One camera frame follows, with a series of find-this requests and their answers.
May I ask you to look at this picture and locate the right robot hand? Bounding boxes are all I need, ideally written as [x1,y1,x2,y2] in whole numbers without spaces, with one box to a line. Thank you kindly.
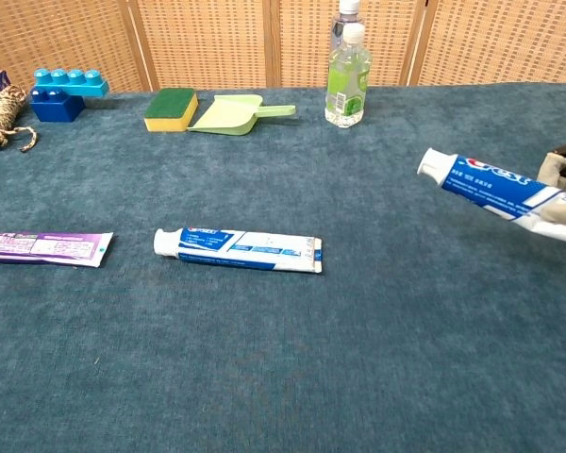
[536,138,566,226]

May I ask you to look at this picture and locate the Crest blue white toothpaste tube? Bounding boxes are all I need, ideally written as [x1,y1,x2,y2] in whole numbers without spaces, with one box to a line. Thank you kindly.
[416,147,566,248]

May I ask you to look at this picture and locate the flattened blue white toothpaste tube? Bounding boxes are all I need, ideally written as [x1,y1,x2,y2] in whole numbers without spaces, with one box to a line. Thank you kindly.
[153,226,325,275]

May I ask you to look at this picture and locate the purple white toothpaste tube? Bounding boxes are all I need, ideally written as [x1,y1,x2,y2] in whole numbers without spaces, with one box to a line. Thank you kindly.
[0,230,115,269]

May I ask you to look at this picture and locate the clear bottle green label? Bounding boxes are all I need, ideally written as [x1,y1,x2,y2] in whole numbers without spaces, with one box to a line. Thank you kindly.
[325,23,374,129]

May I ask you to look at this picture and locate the clear bottle purple label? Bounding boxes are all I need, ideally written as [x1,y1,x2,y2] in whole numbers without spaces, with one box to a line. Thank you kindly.
[330,0,363,54]

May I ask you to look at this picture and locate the teal table cloth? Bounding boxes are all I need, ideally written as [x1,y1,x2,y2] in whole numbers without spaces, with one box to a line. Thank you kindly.
[0,82,566,453]

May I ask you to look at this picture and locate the light green dustpan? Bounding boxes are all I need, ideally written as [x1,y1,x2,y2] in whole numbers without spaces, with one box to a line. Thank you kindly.
[187,94,297,138]

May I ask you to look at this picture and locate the wicker folding screen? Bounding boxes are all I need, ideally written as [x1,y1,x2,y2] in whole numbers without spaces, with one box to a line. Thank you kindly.
[0,0,566,93]

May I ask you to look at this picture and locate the green yellow sponge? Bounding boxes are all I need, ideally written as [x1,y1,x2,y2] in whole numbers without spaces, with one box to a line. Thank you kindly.
[143,88,200,134]

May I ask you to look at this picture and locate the light blue four-stud block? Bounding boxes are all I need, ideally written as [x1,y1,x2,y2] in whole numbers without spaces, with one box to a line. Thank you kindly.
[33,68,110,99]

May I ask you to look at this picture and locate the dark blue two-stud block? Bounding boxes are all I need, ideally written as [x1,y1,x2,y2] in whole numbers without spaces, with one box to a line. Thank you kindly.
[29,87,87,124]

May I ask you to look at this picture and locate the beige brown rope bundle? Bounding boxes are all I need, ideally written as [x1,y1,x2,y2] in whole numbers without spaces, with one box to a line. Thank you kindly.
[0,84,39,154]

